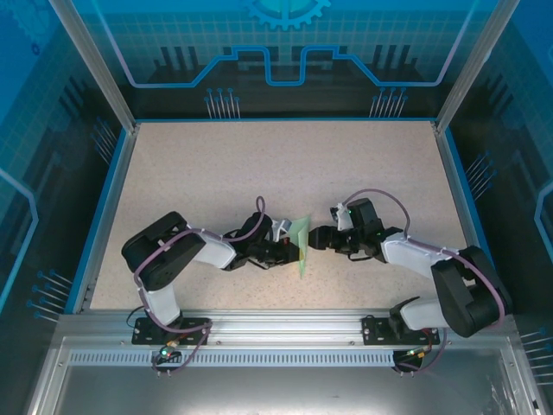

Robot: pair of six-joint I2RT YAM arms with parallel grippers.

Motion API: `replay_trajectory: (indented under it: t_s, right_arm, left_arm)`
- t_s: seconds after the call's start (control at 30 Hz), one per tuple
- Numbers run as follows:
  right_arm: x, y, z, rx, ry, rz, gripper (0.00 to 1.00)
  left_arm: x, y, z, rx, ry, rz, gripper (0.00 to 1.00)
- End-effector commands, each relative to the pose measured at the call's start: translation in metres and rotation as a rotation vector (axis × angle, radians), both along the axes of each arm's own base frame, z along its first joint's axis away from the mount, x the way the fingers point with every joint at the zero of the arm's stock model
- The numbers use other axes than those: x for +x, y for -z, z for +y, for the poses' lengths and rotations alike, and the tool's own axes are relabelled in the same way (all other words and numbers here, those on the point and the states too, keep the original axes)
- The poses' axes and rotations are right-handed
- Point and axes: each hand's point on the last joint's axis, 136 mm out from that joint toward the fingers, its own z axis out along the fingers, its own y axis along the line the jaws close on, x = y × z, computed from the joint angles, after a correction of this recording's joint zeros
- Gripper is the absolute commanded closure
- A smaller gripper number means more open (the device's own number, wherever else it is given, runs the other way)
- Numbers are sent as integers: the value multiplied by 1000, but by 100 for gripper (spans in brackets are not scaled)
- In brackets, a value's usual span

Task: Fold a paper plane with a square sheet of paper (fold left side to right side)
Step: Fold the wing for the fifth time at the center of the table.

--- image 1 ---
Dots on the aluminium frame post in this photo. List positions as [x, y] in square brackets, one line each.
[103, 73]
[463, 73]

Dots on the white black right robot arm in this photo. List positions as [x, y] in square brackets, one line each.
[410, 255]

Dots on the green foam sheet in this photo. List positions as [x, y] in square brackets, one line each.
[303, 231]

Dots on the grey steel sheet panel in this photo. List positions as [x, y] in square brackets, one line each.
[276, 389]

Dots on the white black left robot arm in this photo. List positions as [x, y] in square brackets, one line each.
[216, 253]

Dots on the aluminium mounting beam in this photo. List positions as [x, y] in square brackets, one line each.
[285, 328]

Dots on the blue-edged aluminium side rail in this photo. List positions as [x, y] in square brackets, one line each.
[116, 186]
[456, 186]

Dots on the yellow power connector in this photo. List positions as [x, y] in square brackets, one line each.
[422, 351]
[173, 343]

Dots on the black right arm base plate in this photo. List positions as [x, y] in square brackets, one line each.
[373, 333]

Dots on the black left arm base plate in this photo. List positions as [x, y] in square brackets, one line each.
[139, 333]

